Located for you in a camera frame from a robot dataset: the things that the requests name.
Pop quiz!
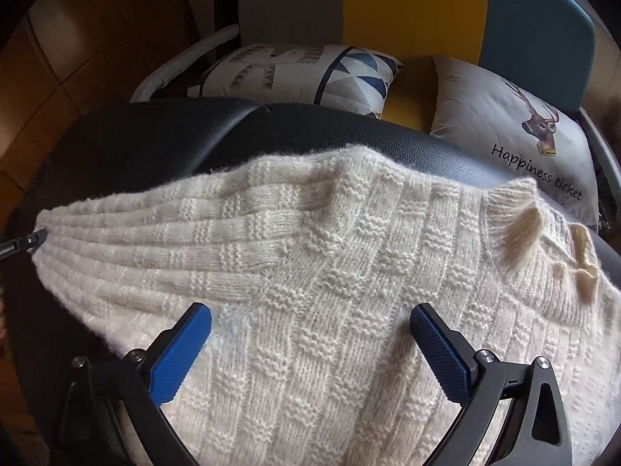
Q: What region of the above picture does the cream knitted sweater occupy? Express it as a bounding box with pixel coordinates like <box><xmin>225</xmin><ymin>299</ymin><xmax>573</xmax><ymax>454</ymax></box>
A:
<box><xmin>32</xmin><ymin>144</ymin><xmax>621</xmax><ymax>466</ymax></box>

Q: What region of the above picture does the grey yellow blue sofa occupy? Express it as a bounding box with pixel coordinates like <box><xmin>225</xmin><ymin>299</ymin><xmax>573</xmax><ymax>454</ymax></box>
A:
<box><xmin>130</xmin><ymin>0</ymin><xmax>621</xmax><ymax>226</ymax></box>

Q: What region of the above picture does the triangle pattern throw pillow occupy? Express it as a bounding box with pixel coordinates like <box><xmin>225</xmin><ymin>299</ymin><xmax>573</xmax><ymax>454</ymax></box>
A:
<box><xmin>187</xmin><ymin>43</ymin><xmax>404</xmax><ymax>120</ymax></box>

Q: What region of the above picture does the grey deer print pillow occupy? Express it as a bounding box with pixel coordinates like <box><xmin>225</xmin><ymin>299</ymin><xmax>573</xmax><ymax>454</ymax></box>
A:
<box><xmin>429</xmin><ymin>55</ymin><xmax>601</xmax><ymax>228</ymax></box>

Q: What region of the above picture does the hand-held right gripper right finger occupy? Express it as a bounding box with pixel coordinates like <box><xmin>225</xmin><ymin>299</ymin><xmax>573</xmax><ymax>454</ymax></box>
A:
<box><xmin>409</xmin><ymin>303</ymin><xmax>571</xmax><ymax>466</ymax></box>

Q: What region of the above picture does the black leather ottoman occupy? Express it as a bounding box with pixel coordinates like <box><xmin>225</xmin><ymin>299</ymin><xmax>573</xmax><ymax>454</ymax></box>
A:
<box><xmin>4</xmin><ymin>96</ymin><xmax>621</xmax><ymax>466</ymax></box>

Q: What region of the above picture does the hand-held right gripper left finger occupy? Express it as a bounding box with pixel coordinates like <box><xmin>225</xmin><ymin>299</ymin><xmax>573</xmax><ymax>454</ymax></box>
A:
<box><xmin>58</xmin><ymin>302</ymin><xmax>213</xmax><ymax>466</ymax></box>

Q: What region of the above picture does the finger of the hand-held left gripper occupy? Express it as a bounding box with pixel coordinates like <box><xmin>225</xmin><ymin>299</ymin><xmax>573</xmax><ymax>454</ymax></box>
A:
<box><xmin>0</xmin><ymin>228</ymin><xmax>48</xmax><ymax>259</ymax></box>

